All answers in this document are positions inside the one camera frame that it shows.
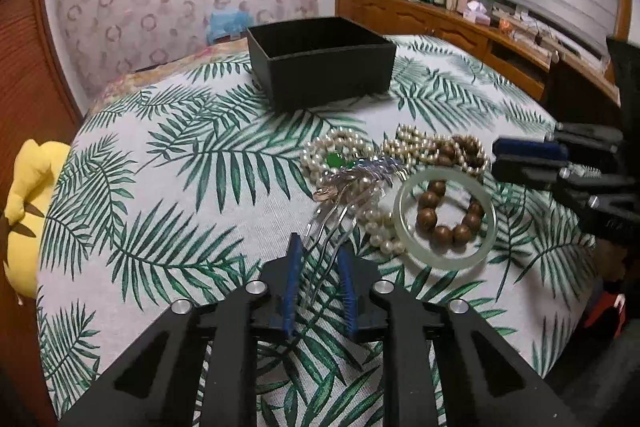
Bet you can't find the yellow plush toy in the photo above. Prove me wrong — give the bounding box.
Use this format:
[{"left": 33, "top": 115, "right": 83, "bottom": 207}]
[{"left": 2, "top": 139, "right": 73, "bottom": 303}]

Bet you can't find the cream pearl strand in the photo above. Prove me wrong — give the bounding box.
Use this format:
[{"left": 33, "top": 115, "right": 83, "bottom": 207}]
[{"left": 382, "top": 123, "right": 453, "bottom": 168}]

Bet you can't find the light blue plush toy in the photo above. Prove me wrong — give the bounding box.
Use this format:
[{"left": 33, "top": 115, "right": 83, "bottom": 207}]
[{"left": 206, "top": 8, "right": 251, "bottom": 45}]

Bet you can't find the floral bed sheet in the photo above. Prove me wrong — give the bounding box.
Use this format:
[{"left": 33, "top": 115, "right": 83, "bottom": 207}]
[{"left": 97, "top": 42, "right": 253, "bottom": 100}]

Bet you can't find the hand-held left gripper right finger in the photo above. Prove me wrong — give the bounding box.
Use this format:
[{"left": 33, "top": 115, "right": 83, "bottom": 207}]
[{"left": 336, "top": 251, "right": 571, "bottom": 427}]

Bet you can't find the wooden cabinet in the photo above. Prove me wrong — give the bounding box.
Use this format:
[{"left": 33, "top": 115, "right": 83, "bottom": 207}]
[{"left": 334, "top": 0, "right": 623, "bottom": 108}]

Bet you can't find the white pearl necklace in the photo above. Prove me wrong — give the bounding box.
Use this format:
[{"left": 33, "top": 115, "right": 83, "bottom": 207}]
[{"left": 301, "top": 127, "right": 407, "bottom": 257}]

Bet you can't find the dark wooden bead bracelet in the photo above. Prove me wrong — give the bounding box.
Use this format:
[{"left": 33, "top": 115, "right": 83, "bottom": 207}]
[{"left": 435, "top": 134, "right": 492, "bottom": 175}]

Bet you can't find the pink tissue box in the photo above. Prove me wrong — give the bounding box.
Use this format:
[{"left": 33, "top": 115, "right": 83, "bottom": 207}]
[{"left": 462, "top": 2, "right": 493, "bottom": 25}]

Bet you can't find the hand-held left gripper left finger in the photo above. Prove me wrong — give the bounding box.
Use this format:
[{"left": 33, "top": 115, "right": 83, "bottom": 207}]
[{"left": 60, "top": 232, "right": 306, "bottom": 427}]

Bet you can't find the pale green jade bangle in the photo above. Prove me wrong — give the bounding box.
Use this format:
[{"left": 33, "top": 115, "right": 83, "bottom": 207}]
[{"left": 393, "top": 171, "right": 497, "bottom": 271}]

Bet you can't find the silver hair comb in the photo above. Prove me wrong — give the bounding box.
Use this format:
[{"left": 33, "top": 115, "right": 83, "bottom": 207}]
[{"left": 300, "top": 157, "right": 408, "bottom": 308}]

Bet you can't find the black storage box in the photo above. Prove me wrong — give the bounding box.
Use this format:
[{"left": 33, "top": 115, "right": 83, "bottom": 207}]
[{"left": 246, "top": 17, "right": 397, "bottom": 114}]

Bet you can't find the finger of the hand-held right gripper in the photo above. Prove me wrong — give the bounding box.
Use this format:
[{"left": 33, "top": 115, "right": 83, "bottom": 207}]
[
  {"left": 492, "top": 122, "right": 623, "bottom": 162},
  {"left": 492, "top": 157, "right": 636, "bottom": 208}
]

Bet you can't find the brown wooden bead bracelet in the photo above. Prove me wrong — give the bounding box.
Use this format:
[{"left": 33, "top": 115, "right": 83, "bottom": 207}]
[{"left": 416, "top": 181, "right": 485, "bottom": 245}]

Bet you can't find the red and black object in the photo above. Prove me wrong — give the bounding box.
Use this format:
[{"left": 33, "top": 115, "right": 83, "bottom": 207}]
[{"left": 582, "top": 292, "right": 626, "bottom": 338}]

